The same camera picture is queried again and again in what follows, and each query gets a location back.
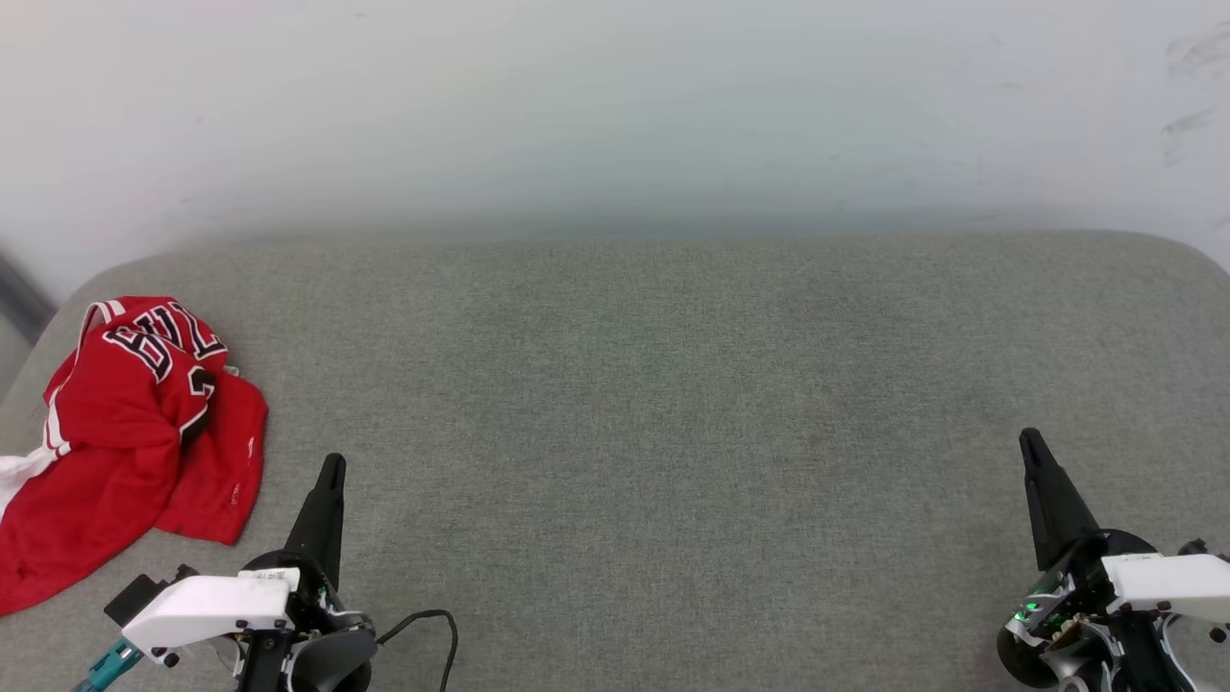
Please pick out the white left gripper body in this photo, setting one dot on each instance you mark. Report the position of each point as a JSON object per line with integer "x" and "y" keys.
{"x": 207, "y": 607}

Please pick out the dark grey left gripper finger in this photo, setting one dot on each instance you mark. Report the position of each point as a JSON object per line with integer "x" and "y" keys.
{"x": 322, "y": 524}

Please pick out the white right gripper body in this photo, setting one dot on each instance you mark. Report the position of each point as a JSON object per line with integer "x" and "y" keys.
{"x": 1172, "y": 586}

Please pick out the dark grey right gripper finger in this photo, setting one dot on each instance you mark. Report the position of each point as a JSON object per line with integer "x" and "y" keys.
{"x": 1057, "y": 509}

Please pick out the red and white basketball jersey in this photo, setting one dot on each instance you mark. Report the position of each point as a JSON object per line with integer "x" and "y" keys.
{"x": 115, "y": 432}

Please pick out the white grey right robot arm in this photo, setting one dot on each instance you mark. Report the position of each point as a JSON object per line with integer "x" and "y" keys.
{"x": 1134, "y": 665}

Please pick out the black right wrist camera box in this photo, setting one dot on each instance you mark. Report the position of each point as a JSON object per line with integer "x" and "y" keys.
{"x": 1196, "y": 548}

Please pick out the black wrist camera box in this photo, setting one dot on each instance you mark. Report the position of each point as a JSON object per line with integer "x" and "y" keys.
{"x": 1196, "y": 548}
{"x": 144, "y": 596}

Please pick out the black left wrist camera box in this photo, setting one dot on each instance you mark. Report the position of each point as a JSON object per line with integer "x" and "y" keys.
{"x": 144, "y": 596}

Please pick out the dark grey wall strip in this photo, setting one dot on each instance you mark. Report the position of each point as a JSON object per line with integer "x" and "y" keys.
{"x": 21, "y": 298}

